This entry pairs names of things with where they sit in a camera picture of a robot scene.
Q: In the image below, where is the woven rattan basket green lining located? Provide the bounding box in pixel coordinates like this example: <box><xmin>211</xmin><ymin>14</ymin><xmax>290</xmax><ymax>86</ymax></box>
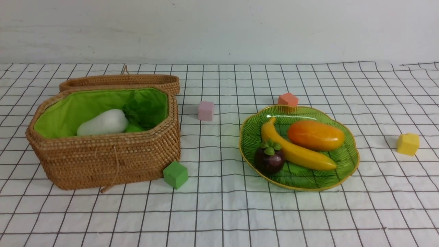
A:
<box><xmin>26</xmin><ymin>85</ymin><xmax>181</xmax><ymax>192</ymax></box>

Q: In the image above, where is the yellow banana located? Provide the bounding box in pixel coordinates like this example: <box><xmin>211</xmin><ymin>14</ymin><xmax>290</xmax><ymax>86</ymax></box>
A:
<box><xmin>261</xmin><ymin>115</ymin><xmax>337</xmax><ymax>171</ymax></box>

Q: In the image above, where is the green glass leaf plate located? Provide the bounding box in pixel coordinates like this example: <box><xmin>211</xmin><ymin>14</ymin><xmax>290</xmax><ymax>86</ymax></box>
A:
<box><xmin>239</xmin><ymin>105</ymin><xmax>360</xmax><ymax>191</ymax></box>

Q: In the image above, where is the pink foam cube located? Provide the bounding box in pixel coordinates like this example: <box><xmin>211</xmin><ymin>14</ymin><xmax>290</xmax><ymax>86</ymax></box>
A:
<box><xmin>198</xmin><ymin>101</ymin><xmax>215</xmax><ymax>121</ymax></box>

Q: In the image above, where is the dark purple mangosteen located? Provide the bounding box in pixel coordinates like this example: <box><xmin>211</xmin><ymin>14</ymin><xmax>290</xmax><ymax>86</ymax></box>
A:
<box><xmin>253</xmin><ymin>139</ymin><xmax>286</xmax><ymax>175</ymax></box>

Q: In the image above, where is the woven rattan basket lid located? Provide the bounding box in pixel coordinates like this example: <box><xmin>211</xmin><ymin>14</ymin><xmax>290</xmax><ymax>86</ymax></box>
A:
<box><xmin>59</xmin><ymin>65</ymin><xmax>180</xmax><ymax>95</ymax></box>

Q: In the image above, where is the green cucumber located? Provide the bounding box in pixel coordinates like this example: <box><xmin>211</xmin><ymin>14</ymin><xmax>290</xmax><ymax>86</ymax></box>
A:
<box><xmin>124</xmin><ymin>124</ymin><xmax>145</xmax><ymax>133</ymax></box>

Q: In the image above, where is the white checkered tablecloth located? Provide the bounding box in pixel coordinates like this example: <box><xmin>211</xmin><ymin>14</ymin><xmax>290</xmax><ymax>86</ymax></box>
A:
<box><xmin>0</xmin><ymin>61</ymin><xmax>438</xmax><ymax>247</ymax></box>

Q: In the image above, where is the white radish with leaves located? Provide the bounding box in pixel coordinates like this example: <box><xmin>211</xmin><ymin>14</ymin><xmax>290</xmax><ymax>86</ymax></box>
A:
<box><xmin>76</xmin><ymin>99</ymin><xmax>168</xmax><ymax>136</ymax></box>

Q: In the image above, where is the orange mango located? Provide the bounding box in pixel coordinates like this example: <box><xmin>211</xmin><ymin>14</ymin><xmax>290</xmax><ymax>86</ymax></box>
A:
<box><xmin>287</xmin><ymin>120</ymin><xmax>345</xmax><ymax>151</ymax></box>

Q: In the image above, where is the orange foam cube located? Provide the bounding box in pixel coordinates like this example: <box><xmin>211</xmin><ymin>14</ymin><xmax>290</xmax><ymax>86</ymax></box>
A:
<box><xmin>277</xmin><ymin>92</ymin><xmax>299</xmax><ymax>107</ymax></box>

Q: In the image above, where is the green foam cube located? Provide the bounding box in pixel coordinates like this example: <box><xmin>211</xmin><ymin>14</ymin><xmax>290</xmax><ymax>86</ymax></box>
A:
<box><xmin>163</xmin><ymin>161</ymin><xmax>188</xmax><ymax>189</ymax></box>

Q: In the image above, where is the yellow foam cube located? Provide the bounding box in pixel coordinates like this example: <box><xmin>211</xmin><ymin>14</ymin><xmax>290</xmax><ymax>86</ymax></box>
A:
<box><xmin>396</xmin><ymin>133</ymin><xmax>420</xmax><ymax>156</ymax></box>

